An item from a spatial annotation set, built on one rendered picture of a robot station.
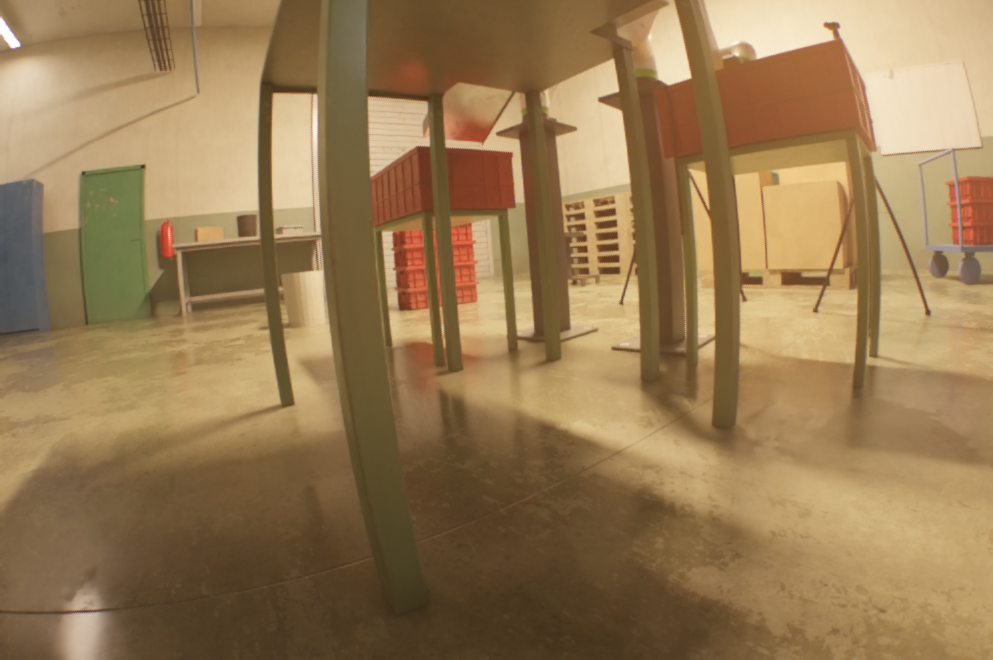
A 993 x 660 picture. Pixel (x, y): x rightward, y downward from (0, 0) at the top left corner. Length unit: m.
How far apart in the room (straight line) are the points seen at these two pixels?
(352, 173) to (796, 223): 3.14
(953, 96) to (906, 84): 0.56
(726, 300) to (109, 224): 6.57
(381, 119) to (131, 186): 3.91
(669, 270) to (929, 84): 4.41
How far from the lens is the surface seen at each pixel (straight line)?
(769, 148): 1.22
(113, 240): 6.61
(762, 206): 3.42
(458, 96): 1.54
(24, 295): 6.65
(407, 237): 3.34
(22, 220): 6.72
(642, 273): 1.18
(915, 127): 5.33
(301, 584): 0.59
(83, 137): 7.13
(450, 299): 1.41
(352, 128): 0.39
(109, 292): 6.60
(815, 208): 3.30
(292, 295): 3.05
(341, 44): 0.42
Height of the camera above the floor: 0.37
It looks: 4 degrees down
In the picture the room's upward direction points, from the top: 4 degrees counter-clockwise
